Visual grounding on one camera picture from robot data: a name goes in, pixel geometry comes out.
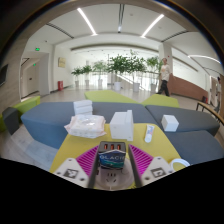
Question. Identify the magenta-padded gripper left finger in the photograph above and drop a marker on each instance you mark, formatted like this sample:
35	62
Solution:
71	168

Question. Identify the dark charger block with label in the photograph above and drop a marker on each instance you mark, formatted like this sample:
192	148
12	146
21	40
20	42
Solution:
111	159

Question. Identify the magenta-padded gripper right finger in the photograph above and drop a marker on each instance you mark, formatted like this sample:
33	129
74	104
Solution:
155	170

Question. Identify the small white box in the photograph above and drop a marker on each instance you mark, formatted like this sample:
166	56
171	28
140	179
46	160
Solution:
170	123

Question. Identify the green bench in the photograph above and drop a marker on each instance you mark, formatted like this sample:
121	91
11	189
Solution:
26	105

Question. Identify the black cube stool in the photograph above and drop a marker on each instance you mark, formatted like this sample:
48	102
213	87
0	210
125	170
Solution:
10	120

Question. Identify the green exit sign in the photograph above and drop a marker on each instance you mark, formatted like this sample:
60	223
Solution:
37	49

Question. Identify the grey sofa with white box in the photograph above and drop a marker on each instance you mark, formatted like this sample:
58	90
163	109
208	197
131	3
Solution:
195	118

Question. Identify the wooden chair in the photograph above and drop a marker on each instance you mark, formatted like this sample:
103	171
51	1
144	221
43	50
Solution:
208	108

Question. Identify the stack of white tissue packs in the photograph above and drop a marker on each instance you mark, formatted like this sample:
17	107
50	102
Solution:
82	107

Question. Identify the group of potted plants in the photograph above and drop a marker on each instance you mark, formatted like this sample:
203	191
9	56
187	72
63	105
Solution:
120	65

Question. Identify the pink wet wipes pack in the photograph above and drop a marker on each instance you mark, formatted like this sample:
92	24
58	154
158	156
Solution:
85	126

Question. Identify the long grey sofa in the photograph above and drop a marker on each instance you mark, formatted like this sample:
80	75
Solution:
46	120

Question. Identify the yellow wall picture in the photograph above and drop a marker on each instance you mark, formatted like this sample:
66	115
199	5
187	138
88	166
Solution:
62	62

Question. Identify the person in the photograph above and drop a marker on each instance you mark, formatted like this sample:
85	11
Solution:
164	73

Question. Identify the large white box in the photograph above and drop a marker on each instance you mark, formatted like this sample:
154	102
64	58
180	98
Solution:
120	126

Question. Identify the green sofa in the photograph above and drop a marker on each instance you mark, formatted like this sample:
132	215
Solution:
108	96
161	101

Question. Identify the dark wall screen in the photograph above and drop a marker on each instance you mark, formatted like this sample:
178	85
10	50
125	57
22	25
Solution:
3	75

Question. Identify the red bin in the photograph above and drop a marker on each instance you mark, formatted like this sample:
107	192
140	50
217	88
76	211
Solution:
60	85

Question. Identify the white tube with red cap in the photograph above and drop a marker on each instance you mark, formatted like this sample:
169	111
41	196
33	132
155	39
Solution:
149	133

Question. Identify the round white and green power strip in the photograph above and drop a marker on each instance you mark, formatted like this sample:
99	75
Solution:
113	179

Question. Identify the ceiling strip lights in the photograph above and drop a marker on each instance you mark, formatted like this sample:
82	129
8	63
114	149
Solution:
87	21

